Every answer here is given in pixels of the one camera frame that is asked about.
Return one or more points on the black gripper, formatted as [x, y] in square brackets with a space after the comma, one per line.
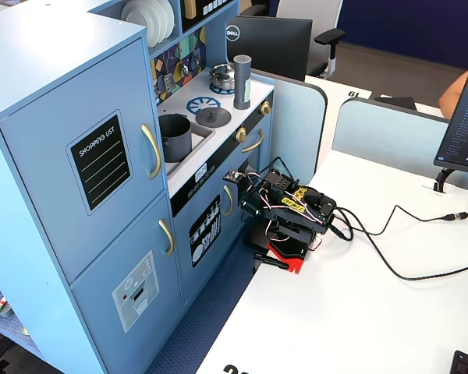
[246, 193]

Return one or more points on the gray salt shaker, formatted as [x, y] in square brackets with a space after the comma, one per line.
[242, 85]

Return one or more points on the red and black robot base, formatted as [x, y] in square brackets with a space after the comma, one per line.
[292, 259]

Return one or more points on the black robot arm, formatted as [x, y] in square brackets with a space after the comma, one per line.
[292, 218]

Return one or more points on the black table clamp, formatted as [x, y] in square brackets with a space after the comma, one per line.
[271, 262]

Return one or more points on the blue oven door with window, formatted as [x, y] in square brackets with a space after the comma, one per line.
[267, 140]

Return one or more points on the gold stove knob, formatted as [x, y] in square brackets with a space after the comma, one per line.
[240, 135]
[266, 108]

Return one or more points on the blue dishwasher door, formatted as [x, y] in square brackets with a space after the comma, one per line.
[183, 272]

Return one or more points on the gray toy sink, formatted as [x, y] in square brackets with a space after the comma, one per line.
[203, 134]

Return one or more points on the gray plastic pot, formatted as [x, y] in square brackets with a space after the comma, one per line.
[177, 144]

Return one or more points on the gray pot lid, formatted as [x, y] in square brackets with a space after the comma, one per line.
[214, 118]

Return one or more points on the steel pot with lid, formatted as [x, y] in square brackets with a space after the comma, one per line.
[222, 76]

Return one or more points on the steel skimmer spoon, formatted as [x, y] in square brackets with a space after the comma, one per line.
[157, 95]

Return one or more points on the steel slotted spatula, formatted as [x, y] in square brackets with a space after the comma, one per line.
[167, 82]

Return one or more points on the steel ladle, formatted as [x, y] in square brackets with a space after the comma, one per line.
[185, 69]

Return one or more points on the freezer door with dispenser print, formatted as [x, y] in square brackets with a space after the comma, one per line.
[101, 272]

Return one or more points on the steel serving spoon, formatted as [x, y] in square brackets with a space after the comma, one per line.
[197, 60]

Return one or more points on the black dell monitor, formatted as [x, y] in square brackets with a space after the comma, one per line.
[273, 43]

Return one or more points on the black flat desk object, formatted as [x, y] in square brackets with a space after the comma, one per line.
[398, 103]

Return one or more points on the black microwave door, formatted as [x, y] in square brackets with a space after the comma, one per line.
[203, 19]

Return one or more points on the black monitor stand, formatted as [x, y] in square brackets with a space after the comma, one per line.
[442, 179]

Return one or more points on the white toy plate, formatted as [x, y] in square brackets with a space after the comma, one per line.
[162, 19]
[138, 15]
[171, 19]

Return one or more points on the fridge door with shopping list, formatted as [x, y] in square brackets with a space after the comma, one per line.
[43, 156]

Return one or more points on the white office chair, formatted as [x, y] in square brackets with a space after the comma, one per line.
[308, 9]

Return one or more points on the blue toy kitchen unit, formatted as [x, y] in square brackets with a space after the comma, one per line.
[43, 58]

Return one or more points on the small wrist camera board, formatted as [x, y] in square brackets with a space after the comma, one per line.
[234, 176]

